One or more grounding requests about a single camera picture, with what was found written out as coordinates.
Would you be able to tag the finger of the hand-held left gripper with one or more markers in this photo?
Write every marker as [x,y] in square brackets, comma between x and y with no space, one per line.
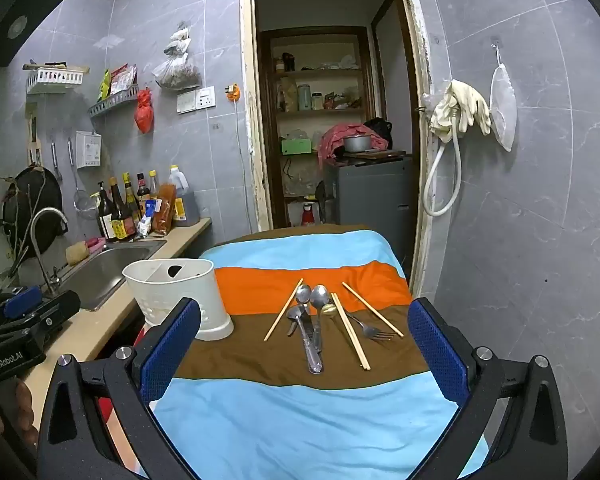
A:
[22,305]
[55,310]

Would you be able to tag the tan sponge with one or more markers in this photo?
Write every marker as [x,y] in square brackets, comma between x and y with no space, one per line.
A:
[76,253]

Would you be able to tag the orange plug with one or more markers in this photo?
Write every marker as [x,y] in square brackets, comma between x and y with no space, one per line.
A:
[233,92]

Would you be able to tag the wooden shelf unit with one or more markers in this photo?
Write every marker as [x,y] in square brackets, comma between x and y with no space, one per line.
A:
[265,110]

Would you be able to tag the white wall socket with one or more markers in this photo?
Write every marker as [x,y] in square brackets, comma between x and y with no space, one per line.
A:
[205,97]

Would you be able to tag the bare plant twig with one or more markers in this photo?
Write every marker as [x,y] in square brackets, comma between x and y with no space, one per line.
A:
[27,195]

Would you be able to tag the red label jug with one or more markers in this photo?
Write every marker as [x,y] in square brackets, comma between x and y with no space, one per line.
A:
[308,215]

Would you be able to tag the person's left hand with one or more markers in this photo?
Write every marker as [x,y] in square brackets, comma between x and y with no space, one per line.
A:
[22,402]

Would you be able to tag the white wall switch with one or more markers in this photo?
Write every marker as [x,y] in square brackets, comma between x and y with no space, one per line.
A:
[186,102]

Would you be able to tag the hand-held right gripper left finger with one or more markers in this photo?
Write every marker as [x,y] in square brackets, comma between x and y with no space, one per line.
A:
[170,350]

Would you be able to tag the steel sink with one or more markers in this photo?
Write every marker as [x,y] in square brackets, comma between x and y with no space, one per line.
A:
[110,265]

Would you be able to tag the yellow cap sauce bottle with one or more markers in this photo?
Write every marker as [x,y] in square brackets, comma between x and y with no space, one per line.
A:
[130,195]

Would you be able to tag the red cloth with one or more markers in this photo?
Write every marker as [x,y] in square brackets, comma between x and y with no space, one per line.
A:
[332,140]

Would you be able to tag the large dark sauce bottle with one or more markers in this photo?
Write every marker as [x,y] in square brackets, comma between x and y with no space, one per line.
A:
[122,220]

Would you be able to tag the black wok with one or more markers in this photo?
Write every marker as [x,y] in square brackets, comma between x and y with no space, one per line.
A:
[30,200]

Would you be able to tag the wooden turner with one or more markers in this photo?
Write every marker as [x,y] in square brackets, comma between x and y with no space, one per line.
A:
[32,130]

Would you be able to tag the blue orange brown striped cloth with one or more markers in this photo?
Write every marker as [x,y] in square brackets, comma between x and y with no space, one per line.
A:
[290,410]

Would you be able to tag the teal jar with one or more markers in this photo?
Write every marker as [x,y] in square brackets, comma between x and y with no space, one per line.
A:
[304,97]

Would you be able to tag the blue white packet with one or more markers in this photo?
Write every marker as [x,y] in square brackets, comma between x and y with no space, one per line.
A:
[149,220]

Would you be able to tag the steel pot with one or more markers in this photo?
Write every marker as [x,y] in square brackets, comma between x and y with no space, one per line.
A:
[356,144]

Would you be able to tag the orange red packet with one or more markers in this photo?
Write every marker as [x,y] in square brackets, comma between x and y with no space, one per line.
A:
[164,210]

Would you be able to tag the slim yellow cap bottle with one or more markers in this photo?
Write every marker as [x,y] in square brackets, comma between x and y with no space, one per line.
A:
[154,185]

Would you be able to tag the pump dispenser bottle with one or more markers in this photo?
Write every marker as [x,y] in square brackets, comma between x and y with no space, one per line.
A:
[101,215]

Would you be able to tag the green yellow packet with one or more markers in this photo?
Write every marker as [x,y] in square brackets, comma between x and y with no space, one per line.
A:
[104,85]

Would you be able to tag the green box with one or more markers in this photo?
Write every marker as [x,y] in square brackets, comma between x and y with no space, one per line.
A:
[296,146]

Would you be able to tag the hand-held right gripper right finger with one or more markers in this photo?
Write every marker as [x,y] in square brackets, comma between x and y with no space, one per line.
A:
[437,355]

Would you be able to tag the white plastic basket shelf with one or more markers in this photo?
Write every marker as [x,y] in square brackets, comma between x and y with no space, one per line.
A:
[55,77]

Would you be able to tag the red plastic bag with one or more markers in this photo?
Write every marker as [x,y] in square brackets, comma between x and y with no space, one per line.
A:
[144,115]

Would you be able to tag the beige kitchen counter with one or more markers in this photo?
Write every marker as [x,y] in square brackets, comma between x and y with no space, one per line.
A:
[180,240]

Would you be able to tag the steel faucet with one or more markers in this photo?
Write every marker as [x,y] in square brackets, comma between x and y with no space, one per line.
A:
[36,240]

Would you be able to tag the small glass jar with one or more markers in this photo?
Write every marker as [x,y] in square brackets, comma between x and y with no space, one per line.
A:
[318,101]

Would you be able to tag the grey metal wall shelf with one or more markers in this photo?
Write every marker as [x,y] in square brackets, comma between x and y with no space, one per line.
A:
[112,102]

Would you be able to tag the white wall box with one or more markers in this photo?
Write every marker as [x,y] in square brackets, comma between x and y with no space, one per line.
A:
[88,150]

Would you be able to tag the cream door frame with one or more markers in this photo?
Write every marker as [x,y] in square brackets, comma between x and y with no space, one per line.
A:
[250,135]

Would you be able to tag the wooden cutting board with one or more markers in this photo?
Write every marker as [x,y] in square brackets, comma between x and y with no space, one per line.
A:
[379,155]

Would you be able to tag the red cap sauce bottle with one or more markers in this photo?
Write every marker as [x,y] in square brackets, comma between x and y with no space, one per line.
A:
[143,190]

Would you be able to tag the wooden chopstick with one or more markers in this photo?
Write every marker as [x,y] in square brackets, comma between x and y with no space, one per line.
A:
[347,332]
[284,310]
[352,332]
[372,309]

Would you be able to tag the grey cabinet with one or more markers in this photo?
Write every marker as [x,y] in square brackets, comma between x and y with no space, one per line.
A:
[369,200]

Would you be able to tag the steel spatula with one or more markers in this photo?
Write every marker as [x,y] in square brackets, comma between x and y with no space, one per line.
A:
[55,160]

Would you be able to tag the black range hood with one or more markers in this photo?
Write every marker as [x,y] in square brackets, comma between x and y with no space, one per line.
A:
[15,25]

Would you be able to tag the white plastic bag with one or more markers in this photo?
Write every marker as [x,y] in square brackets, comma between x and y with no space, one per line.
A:
[177,40]

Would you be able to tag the black bag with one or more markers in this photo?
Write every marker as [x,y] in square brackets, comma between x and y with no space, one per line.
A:
[379,130]

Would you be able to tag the clear bag of dried goods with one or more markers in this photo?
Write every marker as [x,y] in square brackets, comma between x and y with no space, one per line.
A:
[177,72]

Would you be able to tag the red seasoning packet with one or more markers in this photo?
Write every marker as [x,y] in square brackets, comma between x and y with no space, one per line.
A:
[122,77]

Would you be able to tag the white plastic utensil holder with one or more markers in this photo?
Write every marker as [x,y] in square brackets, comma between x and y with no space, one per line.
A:
[180,290]

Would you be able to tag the small steel spoon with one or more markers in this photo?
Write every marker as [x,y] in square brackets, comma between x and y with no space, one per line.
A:
[294,313]

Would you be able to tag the steel mesh strainer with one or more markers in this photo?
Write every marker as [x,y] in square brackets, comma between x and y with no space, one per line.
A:
[84,205]

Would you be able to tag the steel fork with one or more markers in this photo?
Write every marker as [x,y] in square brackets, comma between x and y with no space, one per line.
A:
[364,328]

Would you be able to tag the dark bottle on shelf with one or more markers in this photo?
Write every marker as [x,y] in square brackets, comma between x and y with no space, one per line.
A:
[288,61]

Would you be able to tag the cream rubber gloves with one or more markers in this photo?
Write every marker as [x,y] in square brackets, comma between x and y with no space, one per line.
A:
[459,102]

